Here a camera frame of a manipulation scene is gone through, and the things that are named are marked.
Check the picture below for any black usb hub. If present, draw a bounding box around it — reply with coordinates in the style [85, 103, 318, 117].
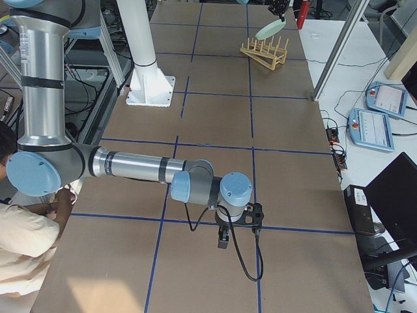
[333, 151, 347, 170]
[326, 128, 339, 144]

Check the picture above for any teach pendant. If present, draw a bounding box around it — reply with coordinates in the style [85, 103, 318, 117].
[366, 81, 409, 119]
[348, 108, 395, 152]

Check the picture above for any person in beige shirt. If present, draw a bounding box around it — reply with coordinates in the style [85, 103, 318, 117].
[0, 121, 79, 297]

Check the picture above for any lower teach pendant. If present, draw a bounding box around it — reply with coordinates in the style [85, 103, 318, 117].
[348, 108, 395, 152]

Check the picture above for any upper teach pendant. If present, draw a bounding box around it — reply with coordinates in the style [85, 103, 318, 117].
[366, 81, 409, 119]

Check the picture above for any red fire extinguisher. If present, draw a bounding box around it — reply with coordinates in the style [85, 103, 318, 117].
[296, 0, 311, 29]

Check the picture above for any black USB hub left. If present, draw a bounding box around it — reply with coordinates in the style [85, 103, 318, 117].
[326, 128, 339, 144]

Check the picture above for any black computer box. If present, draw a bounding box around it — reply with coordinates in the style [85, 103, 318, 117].
[343, 185, 386, 237]

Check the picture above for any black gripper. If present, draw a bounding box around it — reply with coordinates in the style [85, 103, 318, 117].
[215, 215, 241, 249]
[268, 0, 291, 22]

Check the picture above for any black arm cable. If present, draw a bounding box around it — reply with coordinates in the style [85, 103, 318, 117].
[184, 201, 265, 282]

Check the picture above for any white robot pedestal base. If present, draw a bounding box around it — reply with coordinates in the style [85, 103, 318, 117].
[117, 0, 175, 108]

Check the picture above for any wooden dish rack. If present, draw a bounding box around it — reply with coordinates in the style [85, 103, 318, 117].
[240, 36, 289, 71]

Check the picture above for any black monitor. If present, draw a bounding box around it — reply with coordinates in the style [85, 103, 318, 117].
[362, 152, 416, 271]

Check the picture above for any light green ceramic plate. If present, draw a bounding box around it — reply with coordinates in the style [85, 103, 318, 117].
[255, 19, 286, 40]

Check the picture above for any black USB hub right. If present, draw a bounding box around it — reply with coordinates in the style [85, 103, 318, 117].
[333, 151, 347, 170]

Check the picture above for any aluminium frame post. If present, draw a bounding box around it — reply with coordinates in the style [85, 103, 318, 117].
[312, 0, 369, 101]

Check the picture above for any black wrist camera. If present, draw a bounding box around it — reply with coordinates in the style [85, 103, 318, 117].
[235, 203, 264, 230]

